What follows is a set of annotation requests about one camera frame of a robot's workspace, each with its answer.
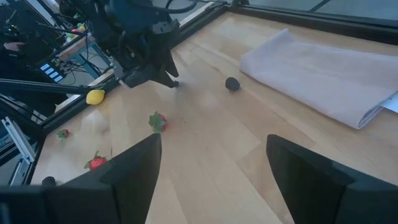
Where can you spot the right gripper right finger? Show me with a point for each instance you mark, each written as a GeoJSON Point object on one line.
{"type": "Point", "coordinates": [311, 193]}

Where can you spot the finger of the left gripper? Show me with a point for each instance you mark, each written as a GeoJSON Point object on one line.
{"type": "Point", "coordinates": [140, 76]}
{"type": "Point", "coordinates": [168, 70]}

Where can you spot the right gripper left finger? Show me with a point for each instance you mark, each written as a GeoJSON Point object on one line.
{"type": "Point", "coordinates": [124, 193]}

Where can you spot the red strawberry with leaves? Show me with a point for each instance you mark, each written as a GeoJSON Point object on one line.
{"type": "Point", "coordinates": [63, 133]}
{"type": "Point", "coordinates": [97, 163]}
{"type": "Point", "coordinates": [159, 123]}

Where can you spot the yellow lemon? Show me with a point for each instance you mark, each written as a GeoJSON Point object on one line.
{"type": "Point", "coordinates": [95, 96]}

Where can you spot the dark blackberry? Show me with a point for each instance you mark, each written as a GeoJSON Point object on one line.
{"type": "Point", "coordinates": [48, 181]}
{"type": "Point", "coordinates": [232, 83]}

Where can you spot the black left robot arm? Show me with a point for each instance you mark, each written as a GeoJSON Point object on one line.
{"type": "Point", "coordinates": [133, 15]}

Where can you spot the colourful toy pile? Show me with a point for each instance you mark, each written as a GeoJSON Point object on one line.
{"type": "Point", "coordinates": [79, 28]}

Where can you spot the wooden background table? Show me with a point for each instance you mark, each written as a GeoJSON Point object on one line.
{"type": "Point", "coordinates": [74, 46]}

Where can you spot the black device with lit screens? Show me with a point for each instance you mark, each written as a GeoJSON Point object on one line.
{"type": "Point", "coordinates": [51, 72]}

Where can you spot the folded beige cloth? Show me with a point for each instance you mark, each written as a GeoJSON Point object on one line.
{"type": "Point", "coordinates": [311, 77]}

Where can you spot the white paper tag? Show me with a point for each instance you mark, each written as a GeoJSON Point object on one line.
{"type": "Point", "coordinates": [392, 104]}

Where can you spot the silver aluminium bracket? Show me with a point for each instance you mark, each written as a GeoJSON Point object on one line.
{"type": "Point", "coordinates": [18, 140]}

